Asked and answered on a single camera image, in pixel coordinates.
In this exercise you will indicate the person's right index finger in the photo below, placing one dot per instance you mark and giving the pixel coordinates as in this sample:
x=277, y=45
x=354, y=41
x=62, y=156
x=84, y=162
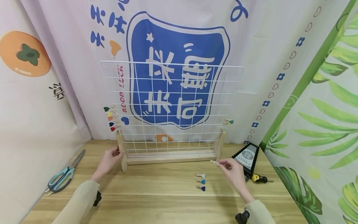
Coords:
x=225, y=160

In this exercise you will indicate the white heart wooden clip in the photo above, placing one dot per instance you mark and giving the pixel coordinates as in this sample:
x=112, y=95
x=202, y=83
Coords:
x=201, y=175

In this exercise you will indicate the yellow black screwdriver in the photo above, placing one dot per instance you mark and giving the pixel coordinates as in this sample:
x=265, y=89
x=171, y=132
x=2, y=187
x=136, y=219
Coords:
x=258, y=178

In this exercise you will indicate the plain wooden clip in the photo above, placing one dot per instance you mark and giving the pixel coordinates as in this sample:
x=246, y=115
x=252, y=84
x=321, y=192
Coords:
x=214, y=161

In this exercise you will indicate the person's left hand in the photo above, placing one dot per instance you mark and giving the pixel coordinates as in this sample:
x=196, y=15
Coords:
x=106, y=163

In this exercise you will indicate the wooden grid stand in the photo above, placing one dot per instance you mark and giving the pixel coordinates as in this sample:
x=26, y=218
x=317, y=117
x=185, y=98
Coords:
x=167, y=159

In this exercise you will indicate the green heart wooden clip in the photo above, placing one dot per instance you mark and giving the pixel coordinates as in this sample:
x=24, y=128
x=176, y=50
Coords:
x=231, y=122
x=106, y=109

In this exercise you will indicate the orange heart wooden clip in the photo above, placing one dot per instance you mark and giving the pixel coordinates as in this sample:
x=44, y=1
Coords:
x=110, y=118

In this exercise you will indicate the black tool bit case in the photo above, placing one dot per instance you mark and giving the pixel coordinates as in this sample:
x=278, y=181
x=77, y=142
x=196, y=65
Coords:
x=247, y=157

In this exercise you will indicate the person's right thumb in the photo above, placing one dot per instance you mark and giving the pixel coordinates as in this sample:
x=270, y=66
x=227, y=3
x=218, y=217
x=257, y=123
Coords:
x=225, y=166

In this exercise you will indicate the teal grey scissors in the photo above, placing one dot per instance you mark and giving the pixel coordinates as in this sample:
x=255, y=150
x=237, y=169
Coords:
x=65, y=174

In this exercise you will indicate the red heart wooden clip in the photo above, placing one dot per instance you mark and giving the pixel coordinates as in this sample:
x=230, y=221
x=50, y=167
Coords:
x=113, y=128

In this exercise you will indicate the dark blue heart wooden clip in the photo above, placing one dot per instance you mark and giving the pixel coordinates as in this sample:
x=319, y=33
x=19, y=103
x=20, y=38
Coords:
x=202, y=188

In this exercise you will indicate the person's right forearm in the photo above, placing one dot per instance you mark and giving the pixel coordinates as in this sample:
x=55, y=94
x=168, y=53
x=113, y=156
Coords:
x=260, y=214

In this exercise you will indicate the person's left fingers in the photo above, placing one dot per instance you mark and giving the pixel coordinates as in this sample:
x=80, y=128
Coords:
x=118, y=151

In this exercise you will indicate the black wrist band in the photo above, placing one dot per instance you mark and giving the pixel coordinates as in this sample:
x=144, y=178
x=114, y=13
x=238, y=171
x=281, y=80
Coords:
x=242, y=217
x=97, y=198

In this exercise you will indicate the person's right hand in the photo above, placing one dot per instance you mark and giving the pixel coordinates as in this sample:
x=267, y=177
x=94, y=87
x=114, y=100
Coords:
x=236, y=177

